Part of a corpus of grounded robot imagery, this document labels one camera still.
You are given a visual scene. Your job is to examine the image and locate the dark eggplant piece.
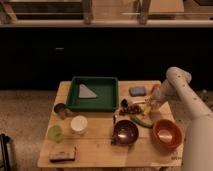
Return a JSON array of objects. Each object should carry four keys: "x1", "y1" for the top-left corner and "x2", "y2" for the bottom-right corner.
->
[{"x1": 121, "y1": 99, "x2": 128, "y2": 107}]

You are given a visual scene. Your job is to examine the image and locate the green plastic cup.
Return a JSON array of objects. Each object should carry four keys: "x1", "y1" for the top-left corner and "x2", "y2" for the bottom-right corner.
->
[{"x1": 47, "y1": 125, "x2": 63, "y2": 143}]

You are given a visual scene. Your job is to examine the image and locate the orange tomato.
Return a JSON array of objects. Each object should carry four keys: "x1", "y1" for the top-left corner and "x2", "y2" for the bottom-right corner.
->
[{"x1": 151, "y1": 84, "x2": 160, "y2": 94}]

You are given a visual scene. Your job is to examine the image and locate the orange bowl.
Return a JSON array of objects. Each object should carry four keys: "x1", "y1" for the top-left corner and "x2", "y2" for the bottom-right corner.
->
[{"x1": 150, "y1": 119, "x2": 183, "y2": 151}]

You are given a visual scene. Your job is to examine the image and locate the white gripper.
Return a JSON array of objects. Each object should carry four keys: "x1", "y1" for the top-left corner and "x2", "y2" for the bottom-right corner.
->
[{"x1": 149, "y1": 83, "x2": 169, "y2": 109}]

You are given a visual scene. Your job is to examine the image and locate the green plastic tray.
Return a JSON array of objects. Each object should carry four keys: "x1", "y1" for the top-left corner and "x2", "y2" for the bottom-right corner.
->
[{"x1": 66, "y1": 76, "x2": 119, "y2": 112}]

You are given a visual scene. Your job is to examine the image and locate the bunch of dark grapes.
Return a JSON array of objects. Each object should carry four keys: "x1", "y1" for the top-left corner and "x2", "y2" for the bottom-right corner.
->
[{"x1": 119, "y1": 104, "x2": 142, "y2": 115}]

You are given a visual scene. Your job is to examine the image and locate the green cucumber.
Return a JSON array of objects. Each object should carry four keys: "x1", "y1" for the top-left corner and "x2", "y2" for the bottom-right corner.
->
[{"x1": 130, "y1": 115, "x2": 153, "y2": 129}]

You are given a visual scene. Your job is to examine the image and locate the dark purple bowl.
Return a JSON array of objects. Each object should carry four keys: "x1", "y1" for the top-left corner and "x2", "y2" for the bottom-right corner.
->
[{"x1": 112, "y1": 120, "x2": 139, "y2": 146}]

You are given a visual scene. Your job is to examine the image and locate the yellow banana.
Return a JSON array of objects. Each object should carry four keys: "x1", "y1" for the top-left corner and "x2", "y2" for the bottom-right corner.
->
[{"x1": 143, "y1": 99, "x2": 153, "y2": 116}]

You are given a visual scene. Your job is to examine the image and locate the small metal cup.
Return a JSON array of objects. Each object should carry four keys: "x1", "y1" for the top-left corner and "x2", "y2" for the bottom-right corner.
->
[{"x1": 53, "y1": 103, "x2": 68, "y2": 119}]

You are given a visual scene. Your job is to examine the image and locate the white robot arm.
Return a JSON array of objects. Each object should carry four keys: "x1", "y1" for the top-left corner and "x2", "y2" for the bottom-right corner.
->
[{"x1": 148, "y1": 67, "x2": 213, "y2": 171}]

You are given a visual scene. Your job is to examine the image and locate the blue sponge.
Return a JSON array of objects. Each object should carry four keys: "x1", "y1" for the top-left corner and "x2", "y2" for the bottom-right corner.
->
[{"x1": 129, "y1": 87, "x2": 146, "y2": 97}]

